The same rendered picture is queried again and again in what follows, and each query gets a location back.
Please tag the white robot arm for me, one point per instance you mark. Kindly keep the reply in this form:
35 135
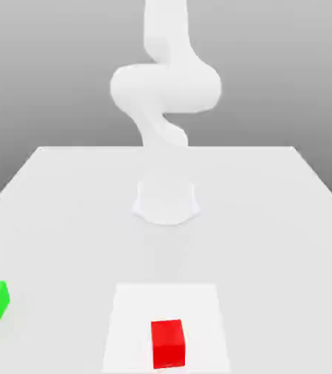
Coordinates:
166 87

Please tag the small red cube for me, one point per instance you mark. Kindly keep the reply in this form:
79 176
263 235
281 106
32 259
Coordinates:
168 344

